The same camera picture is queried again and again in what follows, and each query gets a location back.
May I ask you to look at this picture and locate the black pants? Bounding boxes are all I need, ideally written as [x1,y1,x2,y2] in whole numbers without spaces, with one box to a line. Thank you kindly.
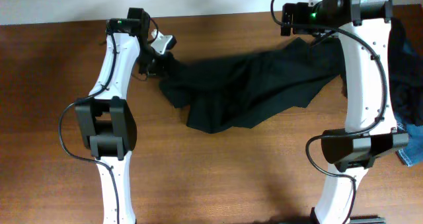
[159,38,344,133]

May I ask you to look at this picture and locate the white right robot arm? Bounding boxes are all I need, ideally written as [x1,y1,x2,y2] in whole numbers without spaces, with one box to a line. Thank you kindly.
[278,0,408,223]

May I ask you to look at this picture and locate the black garment pile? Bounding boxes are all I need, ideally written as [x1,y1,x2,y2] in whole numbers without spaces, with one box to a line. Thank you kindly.
[388,18,422,126]

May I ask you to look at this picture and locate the blue denim jeans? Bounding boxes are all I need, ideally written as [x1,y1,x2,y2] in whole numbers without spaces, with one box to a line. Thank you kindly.
[395,114,422,167]

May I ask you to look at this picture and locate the black metal rail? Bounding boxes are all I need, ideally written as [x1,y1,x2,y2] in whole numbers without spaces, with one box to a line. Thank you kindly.
[349,216,386,224]

